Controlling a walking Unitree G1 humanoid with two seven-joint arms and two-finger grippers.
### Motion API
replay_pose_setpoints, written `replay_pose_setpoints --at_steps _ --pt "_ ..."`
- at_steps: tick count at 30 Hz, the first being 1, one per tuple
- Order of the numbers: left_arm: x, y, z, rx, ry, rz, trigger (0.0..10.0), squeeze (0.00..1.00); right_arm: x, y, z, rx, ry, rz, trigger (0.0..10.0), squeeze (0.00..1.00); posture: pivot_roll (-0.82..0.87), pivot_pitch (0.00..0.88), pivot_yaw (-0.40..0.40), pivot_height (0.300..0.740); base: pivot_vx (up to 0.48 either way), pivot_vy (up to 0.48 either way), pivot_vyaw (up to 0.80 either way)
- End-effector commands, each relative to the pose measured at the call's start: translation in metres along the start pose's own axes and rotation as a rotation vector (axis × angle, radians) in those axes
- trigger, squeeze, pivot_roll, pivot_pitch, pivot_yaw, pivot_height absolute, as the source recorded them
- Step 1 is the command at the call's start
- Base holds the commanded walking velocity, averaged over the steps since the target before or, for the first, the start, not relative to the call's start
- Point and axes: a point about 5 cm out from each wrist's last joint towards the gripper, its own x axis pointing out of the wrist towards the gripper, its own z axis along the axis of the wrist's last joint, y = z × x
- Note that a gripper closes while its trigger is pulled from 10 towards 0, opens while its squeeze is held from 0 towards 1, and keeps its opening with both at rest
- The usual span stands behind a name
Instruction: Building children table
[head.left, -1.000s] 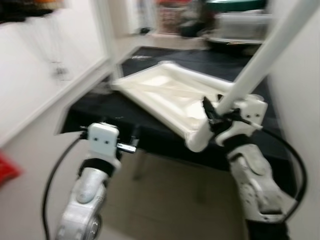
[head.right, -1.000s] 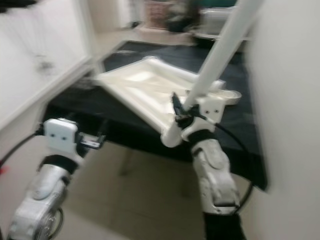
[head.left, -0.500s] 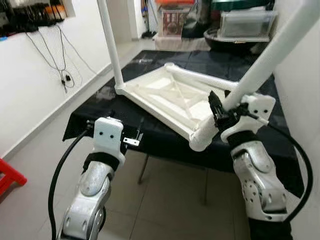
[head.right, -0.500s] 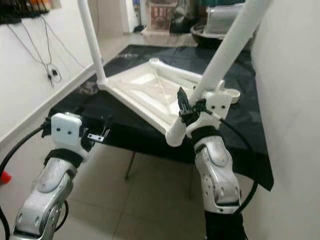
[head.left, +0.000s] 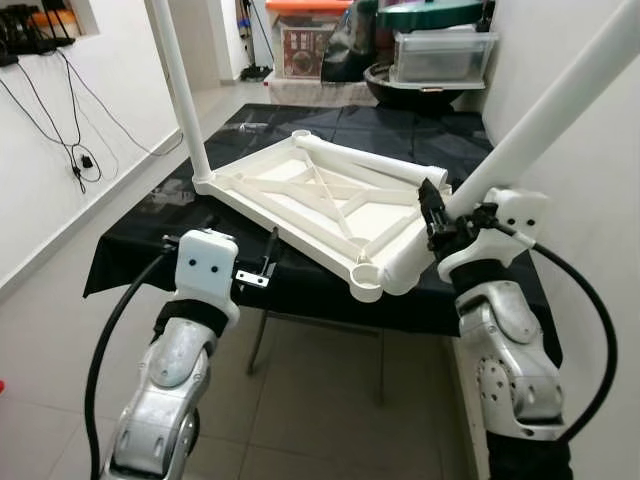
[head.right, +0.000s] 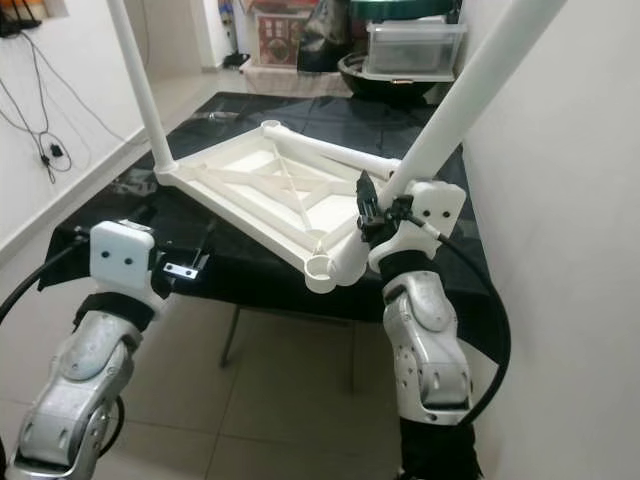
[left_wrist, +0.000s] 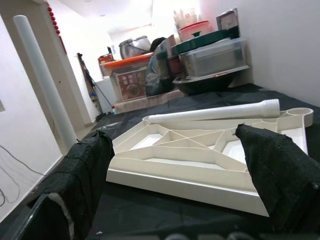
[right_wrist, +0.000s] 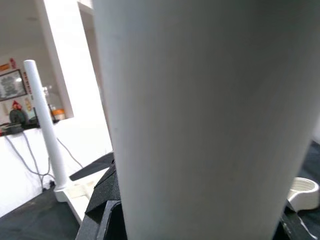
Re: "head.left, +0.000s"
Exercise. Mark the white plastic children table top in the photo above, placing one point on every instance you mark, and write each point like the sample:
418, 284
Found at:
350, 212

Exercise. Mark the beige low bench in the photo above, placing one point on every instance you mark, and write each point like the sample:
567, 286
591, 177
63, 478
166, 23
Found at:
310, 93

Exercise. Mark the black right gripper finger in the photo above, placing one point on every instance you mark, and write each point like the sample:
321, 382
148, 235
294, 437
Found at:
432, 205

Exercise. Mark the black router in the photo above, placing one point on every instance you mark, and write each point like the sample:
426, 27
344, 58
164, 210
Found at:
25, 40

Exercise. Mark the clear plastic storage container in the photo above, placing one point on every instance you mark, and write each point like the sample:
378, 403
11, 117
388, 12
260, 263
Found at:
440, 58

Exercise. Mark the black tablecloth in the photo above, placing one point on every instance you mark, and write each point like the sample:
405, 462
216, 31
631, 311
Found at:
140, 250

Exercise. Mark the black floor mop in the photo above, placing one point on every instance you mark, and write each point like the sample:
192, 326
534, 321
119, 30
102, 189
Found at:
255, 72

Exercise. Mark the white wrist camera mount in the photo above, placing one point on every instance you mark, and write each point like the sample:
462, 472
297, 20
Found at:
520, 215
207, 265

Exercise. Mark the white plastic table leg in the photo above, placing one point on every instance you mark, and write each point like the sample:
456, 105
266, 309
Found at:
180, 90
370, 160
540, 120

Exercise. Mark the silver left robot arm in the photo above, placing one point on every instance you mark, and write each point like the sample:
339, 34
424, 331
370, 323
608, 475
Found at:
165, 400

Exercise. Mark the orange-lidded printed storage box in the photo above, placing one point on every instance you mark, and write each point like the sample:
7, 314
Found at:
305, 50

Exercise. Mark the black plastic bag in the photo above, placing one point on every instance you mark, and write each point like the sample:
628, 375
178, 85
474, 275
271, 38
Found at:
350, 50

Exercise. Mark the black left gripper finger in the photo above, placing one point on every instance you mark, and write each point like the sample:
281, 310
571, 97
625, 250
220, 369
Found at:
270, 255

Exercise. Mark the green round pot lid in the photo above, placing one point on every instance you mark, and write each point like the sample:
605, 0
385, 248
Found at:
430, 15

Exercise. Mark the black round basin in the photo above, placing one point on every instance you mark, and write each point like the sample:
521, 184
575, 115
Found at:
410, 98

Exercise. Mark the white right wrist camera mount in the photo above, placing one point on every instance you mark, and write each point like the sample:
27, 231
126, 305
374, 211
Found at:
520, 215

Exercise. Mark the clear tape patch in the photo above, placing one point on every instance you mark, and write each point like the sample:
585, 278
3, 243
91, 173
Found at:
175, 197

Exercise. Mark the black power adapter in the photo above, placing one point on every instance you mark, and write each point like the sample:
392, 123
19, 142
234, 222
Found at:
86, 161

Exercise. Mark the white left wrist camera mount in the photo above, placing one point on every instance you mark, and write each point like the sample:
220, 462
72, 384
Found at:
207, 265

